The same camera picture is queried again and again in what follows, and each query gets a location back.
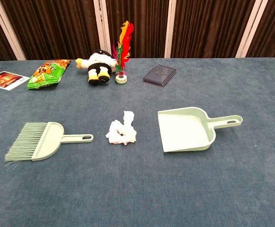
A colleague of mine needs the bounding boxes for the white screen frame post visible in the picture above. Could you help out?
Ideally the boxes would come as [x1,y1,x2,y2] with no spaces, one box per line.
[235,0,266,58]
[93,0,112,60]
[163,0,177,59]
[0,0,27,61]

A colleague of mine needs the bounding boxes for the light green plastic dustpan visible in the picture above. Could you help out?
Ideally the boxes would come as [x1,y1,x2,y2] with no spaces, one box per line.
[157,107,243,153]

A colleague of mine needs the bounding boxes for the light green hand broom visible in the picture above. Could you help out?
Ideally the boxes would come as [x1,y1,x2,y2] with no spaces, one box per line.
[4,122,94,171]

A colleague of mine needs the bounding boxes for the red photo postcard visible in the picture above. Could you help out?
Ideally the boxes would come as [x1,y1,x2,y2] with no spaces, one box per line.
[0,71,30,91]

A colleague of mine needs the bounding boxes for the colourful feather shuttlecock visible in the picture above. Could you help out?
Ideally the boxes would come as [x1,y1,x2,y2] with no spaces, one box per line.
[112,20,135,85]

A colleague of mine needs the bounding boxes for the blue felt table cover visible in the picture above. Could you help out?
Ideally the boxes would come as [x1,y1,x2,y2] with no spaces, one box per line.
[0,57,275,227]

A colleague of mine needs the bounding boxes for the black white plush toy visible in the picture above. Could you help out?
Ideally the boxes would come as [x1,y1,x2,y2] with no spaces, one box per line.
[75,49,117,87]

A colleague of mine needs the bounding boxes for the green orange snack bag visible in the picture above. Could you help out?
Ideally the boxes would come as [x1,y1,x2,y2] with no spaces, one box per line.
[27,59,71,90]

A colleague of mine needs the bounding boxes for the white paper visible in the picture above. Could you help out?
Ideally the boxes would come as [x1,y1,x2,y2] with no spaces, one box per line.
[105,110,137,145]

